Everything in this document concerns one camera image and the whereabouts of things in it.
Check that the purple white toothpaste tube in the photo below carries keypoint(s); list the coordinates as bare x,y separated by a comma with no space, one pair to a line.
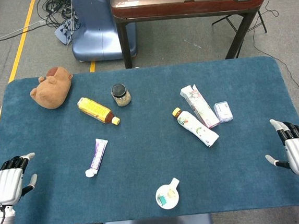
98,153

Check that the small purple white tissue pack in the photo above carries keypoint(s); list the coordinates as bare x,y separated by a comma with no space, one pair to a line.
223,112

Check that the green binder clip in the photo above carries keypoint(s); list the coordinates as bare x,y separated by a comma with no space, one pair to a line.
163,200

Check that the white drink bottle yellow cap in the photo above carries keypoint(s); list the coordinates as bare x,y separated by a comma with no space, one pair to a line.
195,126

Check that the grey power strip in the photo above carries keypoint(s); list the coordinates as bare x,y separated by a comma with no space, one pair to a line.
62,33

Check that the floral print carton box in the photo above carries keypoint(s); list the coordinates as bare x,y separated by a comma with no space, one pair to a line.
201,104

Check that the glass jar black lid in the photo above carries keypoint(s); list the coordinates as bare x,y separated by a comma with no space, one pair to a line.
120,93

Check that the brown mahjong table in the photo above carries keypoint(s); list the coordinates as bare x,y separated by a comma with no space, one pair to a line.
182,8

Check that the yellow block in cup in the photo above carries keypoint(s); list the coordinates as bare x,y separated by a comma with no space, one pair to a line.
171,194

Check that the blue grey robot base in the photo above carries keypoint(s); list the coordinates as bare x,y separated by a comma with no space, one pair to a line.
97,30

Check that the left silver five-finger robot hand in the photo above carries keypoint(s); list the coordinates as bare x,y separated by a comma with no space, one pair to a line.
7,182

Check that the yellow label tea bottle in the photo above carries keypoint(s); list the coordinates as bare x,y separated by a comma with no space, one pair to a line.
94,110

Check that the brown plush toy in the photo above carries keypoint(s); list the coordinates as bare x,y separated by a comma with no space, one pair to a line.
53,91

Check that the blue felt table mat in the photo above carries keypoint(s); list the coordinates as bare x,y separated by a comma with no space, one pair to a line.
143,157

